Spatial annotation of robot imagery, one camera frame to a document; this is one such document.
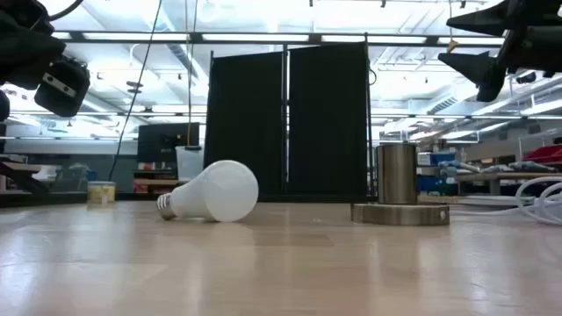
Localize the long wooden workbench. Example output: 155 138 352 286
456 171 562 197

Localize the white lamp power cable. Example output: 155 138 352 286
451 176 562 227

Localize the black monitor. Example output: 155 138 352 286
137 122 201 164

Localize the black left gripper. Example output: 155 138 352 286
0 0 67 91

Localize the blue storage bin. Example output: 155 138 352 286
429 152 458 167

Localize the wooden shelf with red items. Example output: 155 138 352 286
131 162 190 195

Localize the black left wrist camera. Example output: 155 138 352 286
33 55 91 119

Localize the brass lamp socket base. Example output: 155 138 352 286
349 142 450 227

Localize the yellow hanging tag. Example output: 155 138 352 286
446 0 460 54

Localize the wooden bench with black legs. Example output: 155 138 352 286
0 154 49 194

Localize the white frosted lightbulb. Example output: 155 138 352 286
155 159 260 224

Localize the black partition screen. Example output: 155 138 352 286
204 42 374 199

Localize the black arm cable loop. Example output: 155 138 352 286
47 0 84 22

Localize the thin black hanging cable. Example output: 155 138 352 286
108 0 163 182

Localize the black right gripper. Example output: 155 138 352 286
437 0 562 103

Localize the small yellow jar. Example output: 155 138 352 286
87 180 117 205

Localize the clear plastic bin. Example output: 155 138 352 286
175 145 205 182

